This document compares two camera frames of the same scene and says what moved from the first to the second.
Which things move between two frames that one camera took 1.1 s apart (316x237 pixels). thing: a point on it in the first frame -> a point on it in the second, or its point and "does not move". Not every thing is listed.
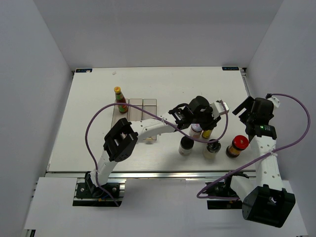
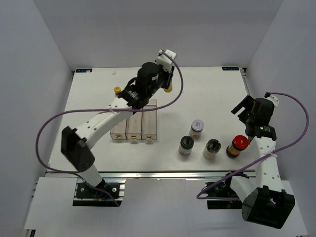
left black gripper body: x=206 y=119 -> x=164 y=80
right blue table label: x=230 y=68 does not move
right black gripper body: x=247 y=104 does not move
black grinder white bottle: x=211 y=150 does not move
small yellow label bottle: x=206 y=134 -> x=170 y=89
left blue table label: x=83 y=70 does not move
